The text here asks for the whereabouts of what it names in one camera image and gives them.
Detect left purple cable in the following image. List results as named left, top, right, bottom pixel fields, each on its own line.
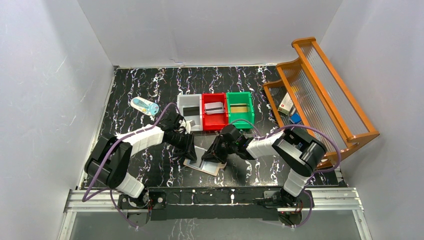
left=81, top=101, right=181, bottom=229

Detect black card in white bin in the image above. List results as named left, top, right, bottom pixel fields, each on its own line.
left=183, top=106, right=200, bottom=117

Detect oval white blue package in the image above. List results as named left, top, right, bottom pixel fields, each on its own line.
left=130, top=97, right=159, bottom=116

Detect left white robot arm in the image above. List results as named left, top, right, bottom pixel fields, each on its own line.
left=84, top=112, right=197, bottom=208

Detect grey cards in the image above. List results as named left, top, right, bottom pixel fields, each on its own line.
left=204, top=101, right=225, bottom=115

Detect purple cable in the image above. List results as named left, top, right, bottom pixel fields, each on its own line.
left=230, top=118, right=343, bottom=228
left=81, top=101, right=181, bottom=229

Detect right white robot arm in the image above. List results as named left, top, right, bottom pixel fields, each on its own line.
left=201, top=124, right=327, bottom=207

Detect red plastic bin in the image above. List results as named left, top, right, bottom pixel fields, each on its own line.
left=200, top=93, right=229, bottom=132

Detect white red small box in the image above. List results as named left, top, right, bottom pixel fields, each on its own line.
left=277, top=92, right=294, bottom=115

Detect green plastic bin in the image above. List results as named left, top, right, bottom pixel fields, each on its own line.
left=226, top=91, right=255, bottom=130

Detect orange wooden shelf rack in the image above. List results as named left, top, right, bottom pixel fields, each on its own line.
left=262, top=37, right=380, bottom=159

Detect gold card in green bin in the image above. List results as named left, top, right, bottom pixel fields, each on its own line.
left=229, top=104, right=249, bottom=113

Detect white plastic bin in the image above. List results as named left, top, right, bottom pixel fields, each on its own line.
left=177, top=94, right=203, bottom=132

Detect aluminium frame rail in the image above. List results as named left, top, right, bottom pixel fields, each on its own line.
left=56, top=165, right=373, bottom=240

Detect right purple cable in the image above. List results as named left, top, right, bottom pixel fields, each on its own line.
left=230, top=118, right=343, bottom=228

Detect grey card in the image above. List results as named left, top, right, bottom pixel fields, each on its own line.
left=183, top=146, right=207, bottom=169

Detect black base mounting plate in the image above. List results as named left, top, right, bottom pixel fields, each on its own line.
left=117, top=186, right=315, bottom=224

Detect blue small object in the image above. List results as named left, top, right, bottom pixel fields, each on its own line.
left=289, top=113, right=302, bottom=125

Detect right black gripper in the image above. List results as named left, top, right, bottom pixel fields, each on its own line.
left=201, top=134, right=238, bottom=163

